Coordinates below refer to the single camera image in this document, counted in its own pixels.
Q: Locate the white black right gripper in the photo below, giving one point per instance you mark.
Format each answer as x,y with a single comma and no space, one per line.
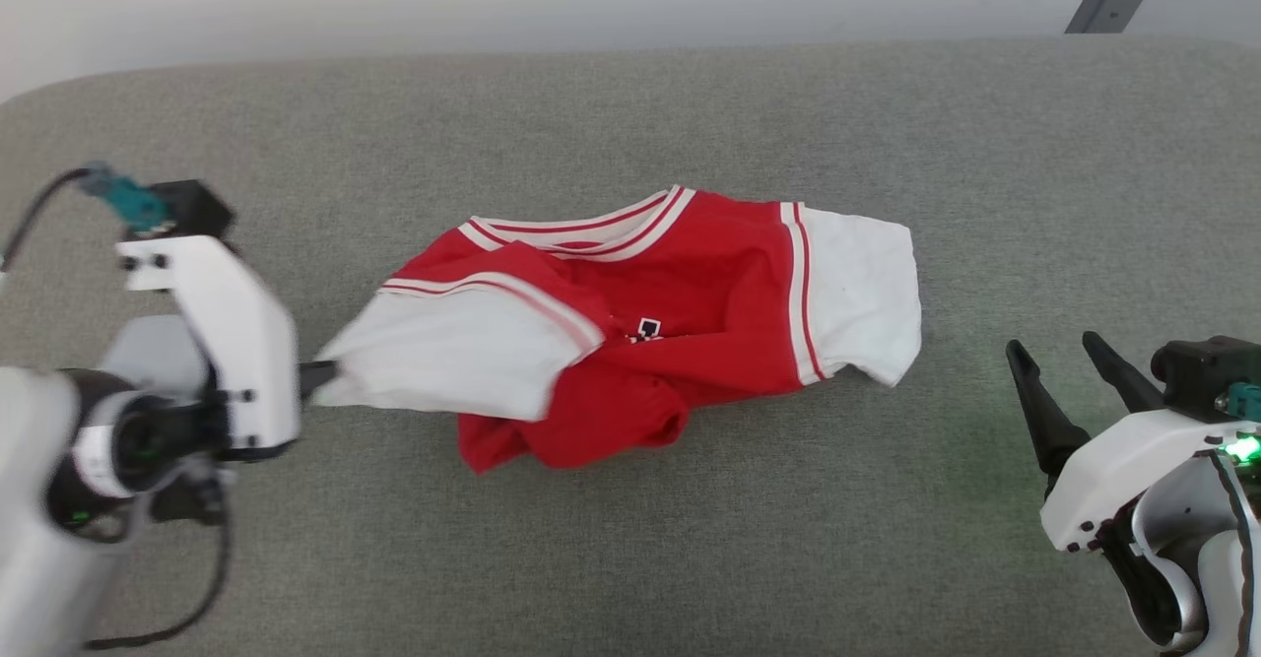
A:
1113,470

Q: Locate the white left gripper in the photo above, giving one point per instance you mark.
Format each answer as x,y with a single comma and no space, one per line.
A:
241,342

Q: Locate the red and white garment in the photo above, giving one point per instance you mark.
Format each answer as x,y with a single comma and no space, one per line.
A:
709,312

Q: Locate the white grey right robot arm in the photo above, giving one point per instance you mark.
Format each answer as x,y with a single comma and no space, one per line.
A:
1172,539

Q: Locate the grey fabric sofa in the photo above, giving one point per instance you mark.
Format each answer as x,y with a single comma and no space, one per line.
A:
690,558

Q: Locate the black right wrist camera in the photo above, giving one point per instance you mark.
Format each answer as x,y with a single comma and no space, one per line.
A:
1197,376

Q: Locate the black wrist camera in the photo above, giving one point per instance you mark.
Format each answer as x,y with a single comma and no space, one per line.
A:
187,206
1197,376

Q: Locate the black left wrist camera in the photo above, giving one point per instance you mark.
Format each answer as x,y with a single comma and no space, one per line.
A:
187,206

